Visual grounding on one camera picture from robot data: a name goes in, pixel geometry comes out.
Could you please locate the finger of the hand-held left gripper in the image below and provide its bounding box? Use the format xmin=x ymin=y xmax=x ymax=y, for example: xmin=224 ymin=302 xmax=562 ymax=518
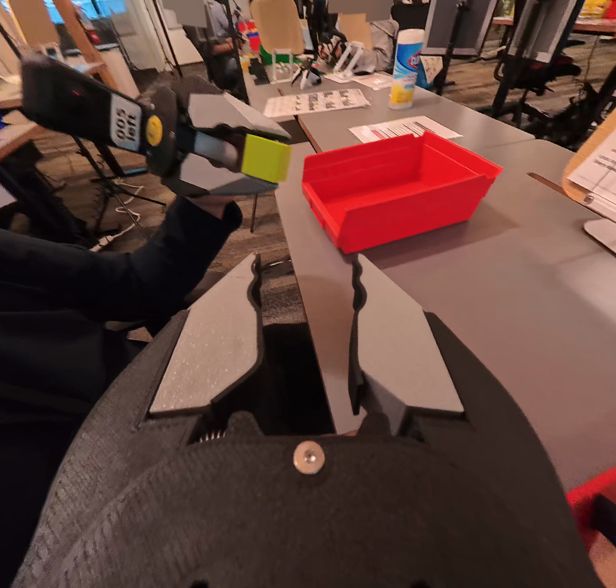
xmin=164 ymin=154 xmax=279 ymax=200
xmin=187 ymin=92 xmax=293 ymax=166

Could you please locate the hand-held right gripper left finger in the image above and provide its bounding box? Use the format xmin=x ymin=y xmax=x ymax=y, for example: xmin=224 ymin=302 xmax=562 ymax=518
xmin=148 ymin=252 xmax=265 ymax=416

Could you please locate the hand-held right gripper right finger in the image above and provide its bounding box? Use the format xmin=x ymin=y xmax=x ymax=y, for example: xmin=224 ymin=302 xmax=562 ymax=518
xmin=347 ymin=253 xmax=466 ymax=437

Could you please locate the lime green block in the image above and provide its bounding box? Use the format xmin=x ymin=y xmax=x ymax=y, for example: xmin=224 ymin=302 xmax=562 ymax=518
xmin=240 ymin=134 xmax=293 ymax=184

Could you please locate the red plastic bin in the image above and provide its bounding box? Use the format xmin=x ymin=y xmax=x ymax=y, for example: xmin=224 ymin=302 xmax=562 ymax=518
xmin=565 ymin=467 xmax=616 ymax=555
xmin=301 ymin=130 xmax=504 ymax=255

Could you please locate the person's left forearm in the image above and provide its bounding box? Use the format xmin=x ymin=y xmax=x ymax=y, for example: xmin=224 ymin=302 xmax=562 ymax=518
xmin=0 ymin=197 xmax=244 ymax=324

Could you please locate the person's left hand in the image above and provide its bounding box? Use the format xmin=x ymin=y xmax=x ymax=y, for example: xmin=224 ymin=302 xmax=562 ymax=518
xmin=190 ymin=194 xmax=230 ymax=218

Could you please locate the white cabinet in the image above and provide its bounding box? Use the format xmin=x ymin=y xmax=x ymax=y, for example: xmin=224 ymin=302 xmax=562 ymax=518
xmin=82 ymin=44 xmax=140 ymax=99

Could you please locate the clear acrylic stand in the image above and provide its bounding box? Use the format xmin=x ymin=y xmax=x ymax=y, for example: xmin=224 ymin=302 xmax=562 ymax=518
xmin=272 ymin=49 xmax=294 ymax=83

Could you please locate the black white device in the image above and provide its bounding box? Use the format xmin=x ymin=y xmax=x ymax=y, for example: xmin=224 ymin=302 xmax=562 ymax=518
xmin=291 ymin=61 xmax=321 ymax=90

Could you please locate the printed picture sheet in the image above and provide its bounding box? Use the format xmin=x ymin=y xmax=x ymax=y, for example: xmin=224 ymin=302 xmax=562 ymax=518
xmin=263 ymin=88 xmax=372 ymax=120

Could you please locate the green toy box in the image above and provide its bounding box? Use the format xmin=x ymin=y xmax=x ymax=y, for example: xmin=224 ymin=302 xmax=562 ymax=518
xmin=260 ymin=44 xmax=309 ymax=66

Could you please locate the tan wooden board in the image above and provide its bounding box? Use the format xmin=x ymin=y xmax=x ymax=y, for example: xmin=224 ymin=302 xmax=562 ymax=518
xmin=249 ymin=0 xmax=306 ymax=55

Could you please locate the white folding stand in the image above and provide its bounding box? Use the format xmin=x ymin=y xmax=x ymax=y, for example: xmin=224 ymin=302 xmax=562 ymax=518
xmin=334 ymin=41 xmax=365 ymax=81

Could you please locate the white paper sheet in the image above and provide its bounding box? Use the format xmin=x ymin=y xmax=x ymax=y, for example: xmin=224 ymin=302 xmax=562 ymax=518
xmin=348 ymin=115 xmax=464 ymax=144

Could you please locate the white wipes canister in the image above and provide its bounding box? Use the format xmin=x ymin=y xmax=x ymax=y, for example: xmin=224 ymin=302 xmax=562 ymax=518
xmin=388 ymin=28 xmax=426 ymax=111

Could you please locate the white board stand base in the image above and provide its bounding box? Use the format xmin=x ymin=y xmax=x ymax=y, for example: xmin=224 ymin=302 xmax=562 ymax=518
xmin=583 ymin=217 xmax=616 ymax=255

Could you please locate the grey panel on stand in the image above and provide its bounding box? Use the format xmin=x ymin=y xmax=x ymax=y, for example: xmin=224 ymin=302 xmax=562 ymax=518
xmin=423 ymin=0 xmax=507 ymax=55
xmin=509 ymin=0 xmax=595 ymax=64

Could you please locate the wooden instruction board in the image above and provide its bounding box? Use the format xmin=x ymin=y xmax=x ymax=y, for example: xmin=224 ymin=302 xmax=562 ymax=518
xmin=562 ymin=114 xmax=616 ymax=215

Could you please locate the black office chair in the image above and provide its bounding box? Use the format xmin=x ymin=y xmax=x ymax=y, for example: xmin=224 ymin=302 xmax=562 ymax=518
xmin=496 ymin=44 xmax=616 ymax=151

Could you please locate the wooden post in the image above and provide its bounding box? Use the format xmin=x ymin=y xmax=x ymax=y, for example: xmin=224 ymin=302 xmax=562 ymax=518
xmin=36 ymin=0 xmax=118 ymax=88

